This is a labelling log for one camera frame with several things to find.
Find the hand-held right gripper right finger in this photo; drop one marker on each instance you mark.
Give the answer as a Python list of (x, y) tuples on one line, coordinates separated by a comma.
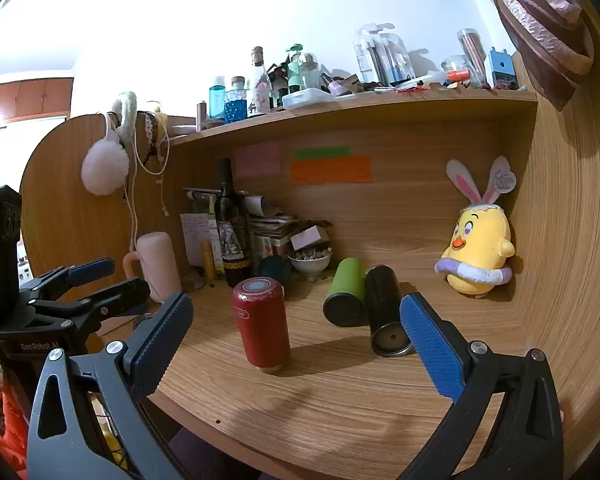
[(432, 345)]

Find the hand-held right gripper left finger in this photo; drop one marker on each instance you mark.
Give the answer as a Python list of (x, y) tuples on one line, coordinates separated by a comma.
[(162, 340)]

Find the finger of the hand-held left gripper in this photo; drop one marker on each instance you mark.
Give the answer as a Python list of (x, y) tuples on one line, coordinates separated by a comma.
[(90, 270), (120, 295)]

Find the red cup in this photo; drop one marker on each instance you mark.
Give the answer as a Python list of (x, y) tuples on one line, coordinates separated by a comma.
[(260, 325)]

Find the black cup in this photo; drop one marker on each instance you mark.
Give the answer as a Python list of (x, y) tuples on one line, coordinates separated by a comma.
[(382, 300)]

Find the dark green cup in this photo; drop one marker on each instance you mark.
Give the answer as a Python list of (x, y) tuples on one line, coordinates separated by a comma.
[(275, 270)]

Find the pink mug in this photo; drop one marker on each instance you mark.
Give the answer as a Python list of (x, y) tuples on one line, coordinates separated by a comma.
[(155, 265)]

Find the yellow tube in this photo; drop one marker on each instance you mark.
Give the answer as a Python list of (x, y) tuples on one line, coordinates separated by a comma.
[(208, 260)]

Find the white note paper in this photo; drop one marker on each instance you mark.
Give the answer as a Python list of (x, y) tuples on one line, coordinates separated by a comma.
[(194, 237)]

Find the white fluffy earmuffs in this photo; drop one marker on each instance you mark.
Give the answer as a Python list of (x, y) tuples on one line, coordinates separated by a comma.
[(105, 170)]

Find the yellow chick plush toy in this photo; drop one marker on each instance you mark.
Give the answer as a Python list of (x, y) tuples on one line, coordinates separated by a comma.
[(477, 245)]

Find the dark wine bottle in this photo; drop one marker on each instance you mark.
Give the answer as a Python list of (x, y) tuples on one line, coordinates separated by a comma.
[(230, 240)]

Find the dark purple cloth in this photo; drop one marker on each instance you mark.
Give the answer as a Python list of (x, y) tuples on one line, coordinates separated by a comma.
[(205, 455)]

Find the white footed bowl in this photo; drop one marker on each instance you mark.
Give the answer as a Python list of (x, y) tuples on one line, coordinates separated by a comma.
[(310, 264)]

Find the black white lace headband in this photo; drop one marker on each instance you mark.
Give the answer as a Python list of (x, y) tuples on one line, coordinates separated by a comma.
[(152, 135)]

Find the stack of papers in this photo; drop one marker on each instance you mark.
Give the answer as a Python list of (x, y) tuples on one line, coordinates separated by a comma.
[(270, 227)]

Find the small white card box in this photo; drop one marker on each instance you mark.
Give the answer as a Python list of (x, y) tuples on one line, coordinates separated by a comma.
[(307, 237)]

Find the orange red cloth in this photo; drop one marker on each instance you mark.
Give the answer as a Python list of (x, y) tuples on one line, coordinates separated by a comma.
[(5, 420)]

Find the pink sticky note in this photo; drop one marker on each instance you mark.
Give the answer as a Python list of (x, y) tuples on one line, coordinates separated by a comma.
[(257, 159)]

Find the orange sticky note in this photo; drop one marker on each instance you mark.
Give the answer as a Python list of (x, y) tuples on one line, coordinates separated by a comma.
[(330, 171)]

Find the blue liquid bottle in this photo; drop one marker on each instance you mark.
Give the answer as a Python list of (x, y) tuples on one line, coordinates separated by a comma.
[(217, 100)]

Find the jar of blue beads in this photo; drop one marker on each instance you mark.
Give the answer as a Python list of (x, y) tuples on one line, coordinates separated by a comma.
[(236, 105)]

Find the green sticky note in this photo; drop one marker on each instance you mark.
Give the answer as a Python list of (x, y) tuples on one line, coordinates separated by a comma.
[(322, 153)]

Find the clear corked glass bottle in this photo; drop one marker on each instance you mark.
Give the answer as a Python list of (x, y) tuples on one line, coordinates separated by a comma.
[(259, 85)]

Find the white orange tube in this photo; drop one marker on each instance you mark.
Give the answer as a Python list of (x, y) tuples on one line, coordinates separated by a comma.
[(445, 76)]

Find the white plastic box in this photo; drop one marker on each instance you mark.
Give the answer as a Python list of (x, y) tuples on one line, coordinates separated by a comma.
[(304, 97)]

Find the small pink bottle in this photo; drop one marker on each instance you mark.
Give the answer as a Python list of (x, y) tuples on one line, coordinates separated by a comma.
[(337, 87)]

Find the round glass jar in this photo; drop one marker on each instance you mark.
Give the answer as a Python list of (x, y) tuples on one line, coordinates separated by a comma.
[(455, 66)]

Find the green pump bottle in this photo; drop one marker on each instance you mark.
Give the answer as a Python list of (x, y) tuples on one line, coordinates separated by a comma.
[(294, 72)]

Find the blue box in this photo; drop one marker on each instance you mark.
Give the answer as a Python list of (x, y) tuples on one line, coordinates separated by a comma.
[(501, 67)]

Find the clear jar of sticks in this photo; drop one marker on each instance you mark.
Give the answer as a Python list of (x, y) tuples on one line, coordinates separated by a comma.
[(471, 57)]

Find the clear blister pack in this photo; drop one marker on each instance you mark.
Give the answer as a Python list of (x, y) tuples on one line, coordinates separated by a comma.
[(380, 57)]

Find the brown hat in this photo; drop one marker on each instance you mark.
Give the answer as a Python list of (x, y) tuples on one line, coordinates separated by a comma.
[(540, 25)]

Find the wooden wall cabinet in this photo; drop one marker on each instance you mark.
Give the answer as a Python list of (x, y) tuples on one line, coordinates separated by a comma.
[(30, 97)]

